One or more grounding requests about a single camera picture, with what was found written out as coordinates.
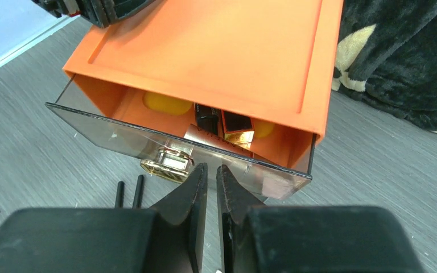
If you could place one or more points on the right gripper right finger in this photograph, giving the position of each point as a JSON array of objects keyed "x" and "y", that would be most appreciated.
[{"x": 259, "y": 238}]

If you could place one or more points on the clear drawer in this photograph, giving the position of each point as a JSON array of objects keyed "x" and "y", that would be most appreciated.
[{"x": 165, "y": 150}]

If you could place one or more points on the orange drawer organizer box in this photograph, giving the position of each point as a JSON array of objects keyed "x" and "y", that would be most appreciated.
[{"x": 269, "y": 60}]

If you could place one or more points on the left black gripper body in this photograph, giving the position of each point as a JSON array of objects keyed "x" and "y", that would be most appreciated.
[{"x": 101, "y": 13}]

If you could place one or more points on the black floral plush blanket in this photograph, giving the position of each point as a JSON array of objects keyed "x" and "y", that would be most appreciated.
[{"x": 386, "y": 57}]

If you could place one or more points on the rose gold lipstick tube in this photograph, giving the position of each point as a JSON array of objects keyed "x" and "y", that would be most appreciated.
[{"x": 199, "y": 135}]

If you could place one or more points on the black gold lipstick case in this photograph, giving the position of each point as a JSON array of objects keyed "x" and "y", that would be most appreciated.
[{"x": 238, "y": 129}]

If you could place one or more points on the black squeeze tube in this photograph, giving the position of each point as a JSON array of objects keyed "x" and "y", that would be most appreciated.
[{"x": 208, "y": 119}]

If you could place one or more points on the black round makeup brush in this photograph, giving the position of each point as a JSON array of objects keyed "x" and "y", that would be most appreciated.
[{"x": 138, "y": 195}]

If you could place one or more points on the black thin makeup brush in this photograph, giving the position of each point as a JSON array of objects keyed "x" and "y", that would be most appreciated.
[{"x": 119, "y": 194}]

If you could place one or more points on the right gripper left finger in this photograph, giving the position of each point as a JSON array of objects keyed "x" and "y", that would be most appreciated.
[{"x": 166, "y": 237}]

